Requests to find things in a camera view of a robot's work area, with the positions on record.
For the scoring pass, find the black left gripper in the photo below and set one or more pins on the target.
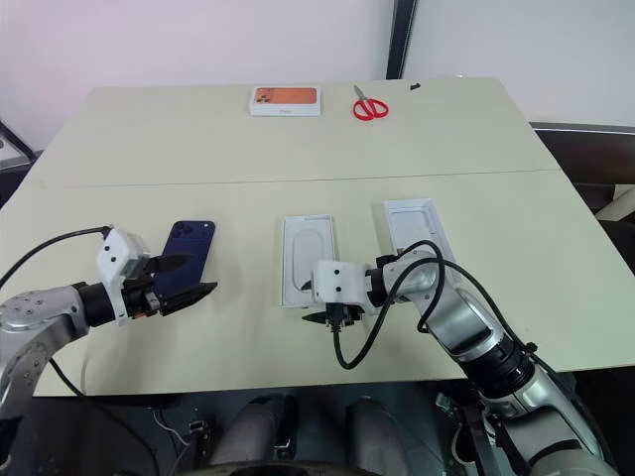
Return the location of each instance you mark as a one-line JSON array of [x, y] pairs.
[[141, 300]]

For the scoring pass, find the dark blue smartphone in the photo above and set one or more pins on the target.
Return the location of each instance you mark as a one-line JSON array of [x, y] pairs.
[[191, 243]]

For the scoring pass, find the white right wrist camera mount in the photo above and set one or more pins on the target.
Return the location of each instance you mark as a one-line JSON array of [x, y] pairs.
[[340, 287]]

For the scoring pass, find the dark rounded shape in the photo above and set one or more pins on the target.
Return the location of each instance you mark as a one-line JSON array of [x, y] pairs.
[[258, 426]]

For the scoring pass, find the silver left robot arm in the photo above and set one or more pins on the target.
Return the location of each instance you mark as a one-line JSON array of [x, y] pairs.
[[35, 317]]

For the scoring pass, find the black furniture top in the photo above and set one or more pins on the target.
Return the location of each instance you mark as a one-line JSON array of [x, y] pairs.
[[590, 149]]

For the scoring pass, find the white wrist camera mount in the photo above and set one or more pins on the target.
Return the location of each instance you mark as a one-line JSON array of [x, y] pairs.
[[113, 258], [340, 287]]

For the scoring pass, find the grey shelf edge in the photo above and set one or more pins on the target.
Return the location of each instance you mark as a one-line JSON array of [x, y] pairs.
[[15, 146]]

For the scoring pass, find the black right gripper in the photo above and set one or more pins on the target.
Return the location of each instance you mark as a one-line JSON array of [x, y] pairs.
[[347, 317]]

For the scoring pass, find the white phone box base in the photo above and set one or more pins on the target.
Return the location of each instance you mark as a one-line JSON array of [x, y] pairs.
[[310, 248]]

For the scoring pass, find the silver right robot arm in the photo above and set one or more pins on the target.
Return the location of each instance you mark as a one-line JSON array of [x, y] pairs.
[[466, 317]]

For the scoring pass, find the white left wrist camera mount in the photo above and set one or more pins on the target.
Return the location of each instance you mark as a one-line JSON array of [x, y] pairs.
[[113, 258]]

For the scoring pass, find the white phone box lid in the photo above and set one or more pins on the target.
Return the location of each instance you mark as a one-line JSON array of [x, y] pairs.
[[412, 223]]

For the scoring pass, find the dark vertical frame post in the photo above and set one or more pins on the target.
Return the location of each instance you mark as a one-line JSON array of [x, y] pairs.
[[403, 37]]

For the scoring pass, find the white box with orange print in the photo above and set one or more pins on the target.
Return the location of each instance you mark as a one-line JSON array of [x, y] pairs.
[[287, 100]]

